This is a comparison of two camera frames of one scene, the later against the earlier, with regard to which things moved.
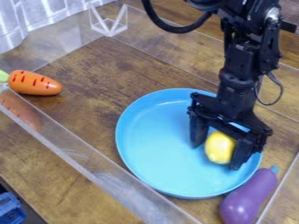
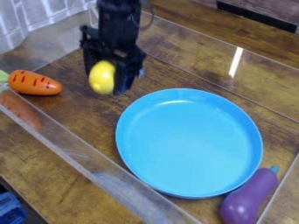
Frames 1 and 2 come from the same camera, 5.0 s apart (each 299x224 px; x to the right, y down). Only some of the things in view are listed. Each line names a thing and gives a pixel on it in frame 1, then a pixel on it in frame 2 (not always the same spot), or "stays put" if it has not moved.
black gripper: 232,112 to 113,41
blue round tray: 157,153 stays put
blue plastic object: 13,212 stays put
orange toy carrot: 29,82 stays put
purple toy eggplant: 245,205 stays put
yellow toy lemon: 220,147 to 101,77
